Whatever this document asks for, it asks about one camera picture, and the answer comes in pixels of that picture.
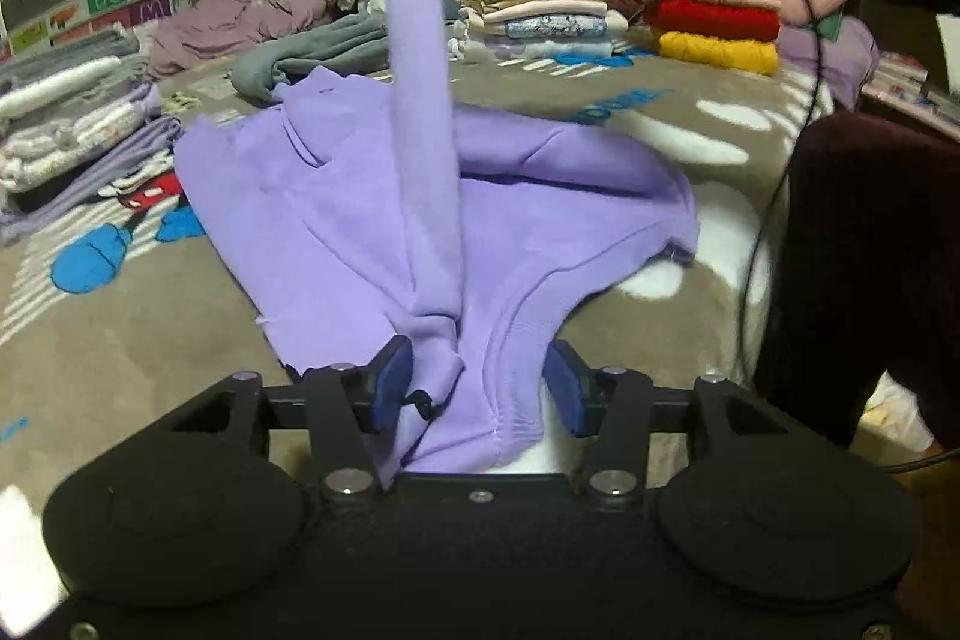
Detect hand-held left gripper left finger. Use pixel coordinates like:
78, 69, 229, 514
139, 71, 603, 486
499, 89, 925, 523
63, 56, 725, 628
172, 336, 415, 504

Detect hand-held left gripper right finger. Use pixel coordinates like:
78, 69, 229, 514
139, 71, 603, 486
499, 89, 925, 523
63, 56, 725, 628
544, 340, 781, 504

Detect purple sweatshirt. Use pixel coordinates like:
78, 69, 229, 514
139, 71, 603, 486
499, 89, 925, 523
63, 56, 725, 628
172, 0, 704, 492

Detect stack of pale folded clothes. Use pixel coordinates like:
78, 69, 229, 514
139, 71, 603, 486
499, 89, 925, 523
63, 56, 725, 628
0, 29, 186, 249

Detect red folded garment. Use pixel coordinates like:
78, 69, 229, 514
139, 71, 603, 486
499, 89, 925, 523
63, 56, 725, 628
643, 0, 782, 44

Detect yellow folded garment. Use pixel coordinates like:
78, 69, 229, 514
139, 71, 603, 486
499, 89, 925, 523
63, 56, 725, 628
657, 29, 782, 78

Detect purple cushion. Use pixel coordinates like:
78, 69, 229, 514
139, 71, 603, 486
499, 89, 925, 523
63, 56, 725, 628
775, 14, 884, 110

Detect grey folded pants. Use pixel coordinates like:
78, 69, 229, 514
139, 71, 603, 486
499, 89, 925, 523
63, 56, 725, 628
229, 14, 392, 106

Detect pink floral duvet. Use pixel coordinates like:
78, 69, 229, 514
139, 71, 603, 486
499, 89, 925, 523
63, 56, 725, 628
146, 0, 347, 80

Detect stack of magazines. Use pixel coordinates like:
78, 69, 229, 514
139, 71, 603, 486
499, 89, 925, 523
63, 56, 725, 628
859, 51, 960, 133

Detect person's maroon trouser leg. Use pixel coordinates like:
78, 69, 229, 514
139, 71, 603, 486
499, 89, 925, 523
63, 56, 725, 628
752, 111, 960, 451

